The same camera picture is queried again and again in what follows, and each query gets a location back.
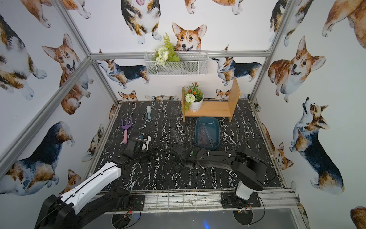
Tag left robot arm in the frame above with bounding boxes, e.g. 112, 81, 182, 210
35, 135, 154, 229

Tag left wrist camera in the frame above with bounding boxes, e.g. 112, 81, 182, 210
137, 135, 152, 151

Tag green fern white flowers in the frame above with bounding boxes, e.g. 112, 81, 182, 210
153, 33, 180, 66

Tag teal plastic storage box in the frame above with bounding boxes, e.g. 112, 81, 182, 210
194, 117, 221, 150

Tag smoky large triangle ruler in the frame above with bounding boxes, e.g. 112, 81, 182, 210
198, 124, 213, 148

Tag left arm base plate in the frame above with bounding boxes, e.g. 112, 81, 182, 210
104, 194, 146, 212

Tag wooden desk shelf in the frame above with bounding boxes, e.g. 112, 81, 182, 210
182, 79, 241, 122

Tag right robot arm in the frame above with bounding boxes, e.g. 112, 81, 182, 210
170, 144, 269, 200

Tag potted flower white pot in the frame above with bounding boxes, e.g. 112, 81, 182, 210
184, 82, 204, 112

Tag teal cleaning brush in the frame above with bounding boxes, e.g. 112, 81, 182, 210
146, 106, 152, 122

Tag purple pink garden rake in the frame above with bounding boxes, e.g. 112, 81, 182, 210
121, 118, 133, 144

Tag white wire wall basket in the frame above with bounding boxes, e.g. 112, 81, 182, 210
144, 51, 208, 76

